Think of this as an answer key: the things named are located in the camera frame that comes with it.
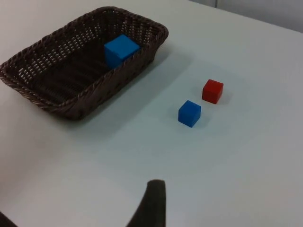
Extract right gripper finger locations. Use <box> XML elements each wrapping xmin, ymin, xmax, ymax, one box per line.
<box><xmin>124</xmin><ymin>179</ymin><xmax>167</xmax><ymax>227</ymax></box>

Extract dark brown wicker basket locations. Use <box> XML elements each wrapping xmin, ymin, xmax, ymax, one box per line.
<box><xmin>0</xmin><ymin>6</ymin><xmax>169</xmax><ymax>122</ymax></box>

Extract small blue cube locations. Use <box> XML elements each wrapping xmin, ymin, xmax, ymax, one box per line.
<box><xmin>178</xmin><ymin>100</ymin><xmax>202</xmax><ymax>129</ymax></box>

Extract small red cube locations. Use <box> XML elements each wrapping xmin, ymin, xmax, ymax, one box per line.
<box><xmin>202</xmin><ymin>79</ymin><xmax>224</xmax><ymax>105</ymax></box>

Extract large blue cube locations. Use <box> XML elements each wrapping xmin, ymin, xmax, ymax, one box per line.
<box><xmin>104</xmin><ymin>34</ymin><xmax>141</xmax><ymax>70</ymax></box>

